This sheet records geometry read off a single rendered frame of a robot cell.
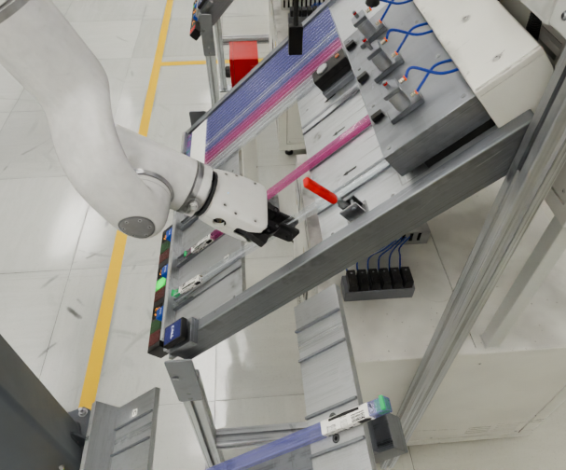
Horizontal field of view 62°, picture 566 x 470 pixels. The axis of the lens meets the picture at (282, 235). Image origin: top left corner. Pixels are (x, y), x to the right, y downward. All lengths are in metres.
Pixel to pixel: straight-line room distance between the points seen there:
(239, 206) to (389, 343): 0.49
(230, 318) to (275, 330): 0.94
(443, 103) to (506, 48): 0.09
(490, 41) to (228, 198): 0.40
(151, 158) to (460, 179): 0.42
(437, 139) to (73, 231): 1.84
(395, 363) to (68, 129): 0.77
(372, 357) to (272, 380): 0.70
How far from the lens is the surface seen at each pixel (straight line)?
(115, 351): 1.83
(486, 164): 0.66
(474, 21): 0.71
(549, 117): 0.61
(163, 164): 0.68
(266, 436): 1.27
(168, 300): 0.98
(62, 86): 0.61
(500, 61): 0.63
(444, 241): 1.27
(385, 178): 0.72
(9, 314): 2.08
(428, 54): 0.75
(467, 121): 0.66
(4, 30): 0.59
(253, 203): 0.74
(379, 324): 1.07
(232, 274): 0.87
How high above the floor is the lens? 1.52
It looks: 48 degrees down
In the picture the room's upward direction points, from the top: straight up
